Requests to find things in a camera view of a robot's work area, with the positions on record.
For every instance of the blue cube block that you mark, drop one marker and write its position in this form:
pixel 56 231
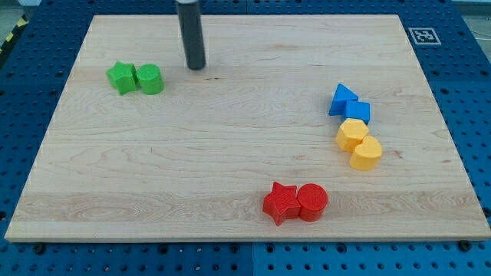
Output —
pixel 357 110

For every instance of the light wooden board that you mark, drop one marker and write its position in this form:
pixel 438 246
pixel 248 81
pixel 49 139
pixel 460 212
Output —
pixel 194 162

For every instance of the blue triangle block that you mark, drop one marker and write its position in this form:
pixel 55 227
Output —
pixel 341 96

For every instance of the yellow hexagon block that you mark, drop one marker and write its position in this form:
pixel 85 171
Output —
pixel 351 133

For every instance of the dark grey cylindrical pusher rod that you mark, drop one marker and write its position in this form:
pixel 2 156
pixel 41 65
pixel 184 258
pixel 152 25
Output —
pixel 189 16

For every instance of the yellow heart block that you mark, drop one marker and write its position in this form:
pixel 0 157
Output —
pixel 367 154

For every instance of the yellow black hazard tape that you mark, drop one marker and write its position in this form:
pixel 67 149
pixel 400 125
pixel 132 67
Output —
pixel 14 35

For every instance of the white fiducial marker tag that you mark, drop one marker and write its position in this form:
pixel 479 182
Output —
pixel 424 36

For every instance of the red star block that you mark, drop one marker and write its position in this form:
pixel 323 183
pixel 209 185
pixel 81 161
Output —
pixel 281 203

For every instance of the green star block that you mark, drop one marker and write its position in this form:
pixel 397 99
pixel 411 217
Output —
pixel 123 77

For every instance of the green cylinder block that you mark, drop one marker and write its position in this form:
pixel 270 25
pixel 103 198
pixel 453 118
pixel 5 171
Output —
pixel 150 79

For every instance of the red cylinder block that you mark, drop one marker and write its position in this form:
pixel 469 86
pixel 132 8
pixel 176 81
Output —
pixel 313 200

